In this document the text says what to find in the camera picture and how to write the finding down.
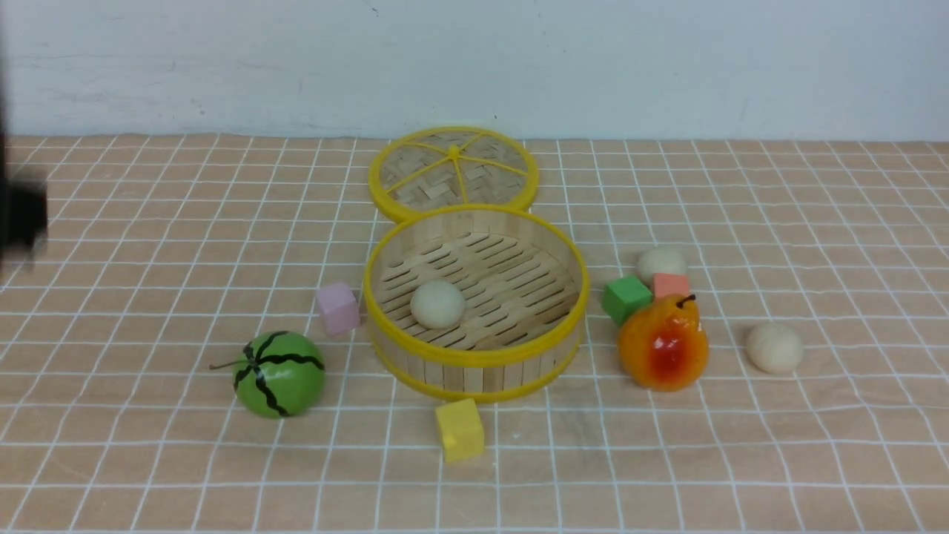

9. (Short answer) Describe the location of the yellow cube block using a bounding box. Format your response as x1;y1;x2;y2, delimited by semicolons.
434;398;486;464

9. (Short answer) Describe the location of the bamboo steamer lid yellow rim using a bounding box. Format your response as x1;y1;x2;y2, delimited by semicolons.
367;126;540;223

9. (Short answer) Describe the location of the green cube block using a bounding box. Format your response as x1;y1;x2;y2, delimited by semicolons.
601;276;653;327

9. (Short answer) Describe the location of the orange cube block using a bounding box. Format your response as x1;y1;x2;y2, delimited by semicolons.
652;273;691;300

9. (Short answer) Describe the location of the orange checked tablecloth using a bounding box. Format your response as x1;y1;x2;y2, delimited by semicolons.
1;135;948;533

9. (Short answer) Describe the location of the green toy watermelon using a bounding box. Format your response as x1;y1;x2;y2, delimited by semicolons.
209;331;326;418

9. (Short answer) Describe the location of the pink cube block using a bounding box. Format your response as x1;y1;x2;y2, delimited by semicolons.
316;283;360;337

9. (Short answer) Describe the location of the white bun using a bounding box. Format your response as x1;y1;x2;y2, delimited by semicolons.
410;280;466;330
636;246;689;286
745;322;804;375

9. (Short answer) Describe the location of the bamboo steamer tray yellow rim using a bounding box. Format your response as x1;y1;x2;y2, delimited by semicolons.
363;204;590;403

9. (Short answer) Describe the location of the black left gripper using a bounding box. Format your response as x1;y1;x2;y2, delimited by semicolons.
1;134;50;265

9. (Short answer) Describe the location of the orange toy pear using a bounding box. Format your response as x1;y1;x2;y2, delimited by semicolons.
617;294;710;392

